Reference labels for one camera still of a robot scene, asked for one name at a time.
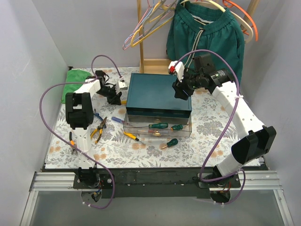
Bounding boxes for blue red screwdriver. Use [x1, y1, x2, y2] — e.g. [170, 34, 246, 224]
[111, 116, 128, 125]
[138, 129, 169, 136]

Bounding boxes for small green screwdriver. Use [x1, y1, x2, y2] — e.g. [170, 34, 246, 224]
[171, 124, 189, 131]

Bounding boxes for clear acrylic drawer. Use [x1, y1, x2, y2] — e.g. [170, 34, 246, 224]
[123, 114, 192, 137]

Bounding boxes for yellow black screwdriver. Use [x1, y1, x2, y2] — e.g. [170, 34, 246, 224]
[123, 132, 144, 144]

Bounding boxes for long green screwdriver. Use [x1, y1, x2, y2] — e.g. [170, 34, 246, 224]
[142, 122, 169, 129]

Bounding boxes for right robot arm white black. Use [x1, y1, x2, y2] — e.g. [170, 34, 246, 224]
[168, 49, 277, 187]

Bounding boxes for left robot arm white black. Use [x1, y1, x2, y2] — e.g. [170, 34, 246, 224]
[65, 70, 127, 188]

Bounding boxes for teal drawer box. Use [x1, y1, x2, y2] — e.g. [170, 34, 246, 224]
[126, 73, 192, 118]

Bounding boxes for wooden rack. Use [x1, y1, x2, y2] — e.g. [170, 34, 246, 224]
[139, 0, 255, 74]

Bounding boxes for green folded cloth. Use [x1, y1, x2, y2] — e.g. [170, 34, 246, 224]
[61, 69, 93, 104]

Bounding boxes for stubby green screwdriver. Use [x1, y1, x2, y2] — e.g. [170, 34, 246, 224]
[161, 138, 178, 149]

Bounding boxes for green shorts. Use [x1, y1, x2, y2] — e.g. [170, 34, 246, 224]
[166, 0, 245, 81]

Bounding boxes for cream hanger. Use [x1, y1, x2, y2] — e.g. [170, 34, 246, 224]
[170, 1, 245, 48]

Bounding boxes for grey hanger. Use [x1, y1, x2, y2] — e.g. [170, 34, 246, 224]
[142, 0, 177, 38]

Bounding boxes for yellow hanger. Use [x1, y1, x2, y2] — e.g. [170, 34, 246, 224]
[123, 0, 177, 50]

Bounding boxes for pink hanger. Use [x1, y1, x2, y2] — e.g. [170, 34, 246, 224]
[122, 0, 155, 50]

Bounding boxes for orange hanger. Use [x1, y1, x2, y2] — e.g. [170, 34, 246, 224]
[222, 0, 260, 41]

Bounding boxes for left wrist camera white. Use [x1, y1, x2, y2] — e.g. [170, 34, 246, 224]
[116, 81, 128, 92]

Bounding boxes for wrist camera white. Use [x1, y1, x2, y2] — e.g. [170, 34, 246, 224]
[168, 61, 184, 82]
[116, 81, 128, 92]

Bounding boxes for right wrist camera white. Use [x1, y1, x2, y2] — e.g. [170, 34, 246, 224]
[168, 61, 184, 82]

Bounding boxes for blue handled cutters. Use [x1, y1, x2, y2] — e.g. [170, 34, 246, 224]
[94, 109, 107, 129]

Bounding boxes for yellow handled pliers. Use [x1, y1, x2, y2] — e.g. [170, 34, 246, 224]
[90, 117, 107, 144]

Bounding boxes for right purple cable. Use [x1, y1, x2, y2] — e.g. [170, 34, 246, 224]
[174, 49, 247, 205]

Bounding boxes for purple cable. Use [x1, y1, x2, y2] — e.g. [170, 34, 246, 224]
[174, 49, 247, 205]
[39, 55, 123, 210]

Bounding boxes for orange handled cutters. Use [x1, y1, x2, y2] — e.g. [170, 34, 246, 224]
[69, 131, 78, 155]

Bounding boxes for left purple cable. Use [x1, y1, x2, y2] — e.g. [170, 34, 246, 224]
[39, 55, 123, 210]

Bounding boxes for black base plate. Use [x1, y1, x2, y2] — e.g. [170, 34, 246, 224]
[73, 167, 241, 199]

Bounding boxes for aluminium rail frame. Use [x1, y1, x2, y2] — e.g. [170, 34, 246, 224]
[21, 169, 294, 226]

